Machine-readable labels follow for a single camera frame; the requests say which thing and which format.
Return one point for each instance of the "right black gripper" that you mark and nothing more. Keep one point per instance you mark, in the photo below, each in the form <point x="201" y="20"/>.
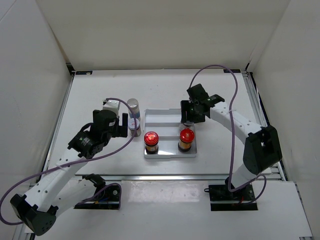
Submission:
<point x="184" y="105"/>

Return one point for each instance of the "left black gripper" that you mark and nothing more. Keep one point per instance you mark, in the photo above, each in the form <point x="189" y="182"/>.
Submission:
<point x="120" y="131"/>

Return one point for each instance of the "short white-lid jar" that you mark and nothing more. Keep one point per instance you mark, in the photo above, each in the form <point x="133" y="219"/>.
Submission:
<point x="134" y="127"/>
<point x="187" y="125"/>

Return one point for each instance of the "red-lid chili sauce jar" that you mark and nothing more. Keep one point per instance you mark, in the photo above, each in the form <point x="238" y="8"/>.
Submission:
<point x="186" y="139"/>
<point x="151" y="141"/>

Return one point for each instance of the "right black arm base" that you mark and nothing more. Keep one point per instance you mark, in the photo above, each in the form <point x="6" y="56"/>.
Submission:
<point x="221" y="200"/>

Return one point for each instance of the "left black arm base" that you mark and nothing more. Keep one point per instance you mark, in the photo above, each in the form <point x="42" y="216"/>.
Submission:
<point x="107" y="196"/>

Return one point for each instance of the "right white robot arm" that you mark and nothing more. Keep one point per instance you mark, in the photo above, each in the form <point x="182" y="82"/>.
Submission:
<point x="261" y="143"/>

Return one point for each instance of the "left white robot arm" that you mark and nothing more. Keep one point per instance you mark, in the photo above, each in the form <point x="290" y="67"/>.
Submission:
<point x="41" y="205"/>

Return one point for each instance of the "white divided organizer tray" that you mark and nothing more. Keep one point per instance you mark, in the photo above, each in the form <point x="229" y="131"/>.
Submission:
<point x="166" y="123"/>

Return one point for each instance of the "left tall silver-capped shaker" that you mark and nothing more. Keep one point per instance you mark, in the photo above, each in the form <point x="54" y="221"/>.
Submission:
<point x="134" y="105"/>

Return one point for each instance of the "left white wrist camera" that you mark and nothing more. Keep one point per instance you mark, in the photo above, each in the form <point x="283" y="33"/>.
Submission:
<point x="111" y="105"/>

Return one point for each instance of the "aluminium right rail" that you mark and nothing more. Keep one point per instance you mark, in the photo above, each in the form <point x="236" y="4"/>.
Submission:
<point x="259" y="111"/>

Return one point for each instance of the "aluminium rail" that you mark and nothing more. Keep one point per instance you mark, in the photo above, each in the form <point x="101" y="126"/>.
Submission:
<point x="37" y="95"/>
<point x="259" y="111"/>
<point x="168" y="177"/>

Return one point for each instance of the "aluminium front rail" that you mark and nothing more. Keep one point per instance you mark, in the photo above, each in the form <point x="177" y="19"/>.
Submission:
<point x="168" y="177"/>

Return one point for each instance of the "aluminium left rail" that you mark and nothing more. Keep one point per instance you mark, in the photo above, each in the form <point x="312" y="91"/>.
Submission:
<point x="37" y="95"/>

